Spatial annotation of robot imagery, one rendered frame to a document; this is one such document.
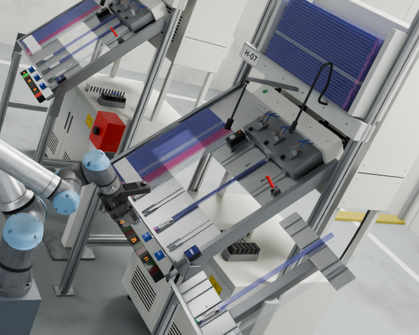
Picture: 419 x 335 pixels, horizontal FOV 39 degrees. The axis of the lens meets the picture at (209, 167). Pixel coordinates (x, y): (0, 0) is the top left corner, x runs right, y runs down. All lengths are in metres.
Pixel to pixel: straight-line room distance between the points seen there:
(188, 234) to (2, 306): 0.67
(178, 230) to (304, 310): 0.82
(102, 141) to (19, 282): 1.11
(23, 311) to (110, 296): 1.07
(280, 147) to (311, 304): 0.81
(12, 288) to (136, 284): 1.05
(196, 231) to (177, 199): 0.19
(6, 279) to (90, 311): 1.01
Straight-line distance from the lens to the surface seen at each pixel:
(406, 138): 2.44
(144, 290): 2.85
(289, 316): 2.69
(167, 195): 2.32
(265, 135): 2.32
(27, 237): 1.88
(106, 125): 2.86
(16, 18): 6.08
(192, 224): 2.18
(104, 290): 3.06
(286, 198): 2.16
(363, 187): 2.43
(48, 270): 3.08
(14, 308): 2.01
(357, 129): 2.15
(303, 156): 2.20
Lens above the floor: 1.81
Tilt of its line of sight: 22 degrees down
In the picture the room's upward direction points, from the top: 24 degrees clockwise
